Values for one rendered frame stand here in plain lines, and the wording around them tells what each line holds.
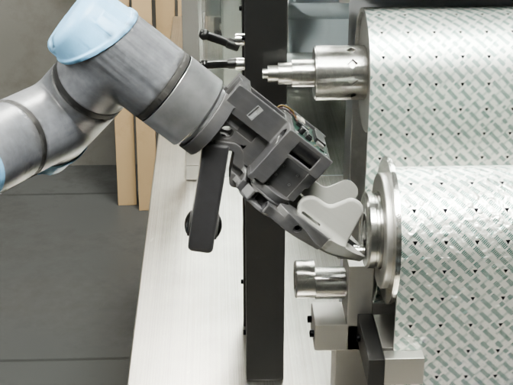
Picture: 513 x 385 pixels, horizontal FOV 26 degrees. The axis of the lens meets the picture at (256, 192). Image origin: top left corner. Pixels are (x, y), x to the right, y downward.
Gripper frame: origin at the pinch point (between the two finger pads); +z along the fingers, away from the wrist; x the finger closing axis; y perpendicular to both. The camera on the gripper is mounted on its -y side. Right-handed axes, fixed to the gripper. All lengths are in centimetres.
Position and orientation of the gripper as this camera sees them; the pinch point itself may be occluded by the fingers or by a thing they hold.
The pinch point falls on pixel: (346, 251)
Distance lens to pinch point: 110.7
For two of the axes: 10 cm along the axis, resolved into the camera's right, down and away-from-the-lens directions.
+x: -0.4, -4.0, 9.2
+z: 7.7, 5.8, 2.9
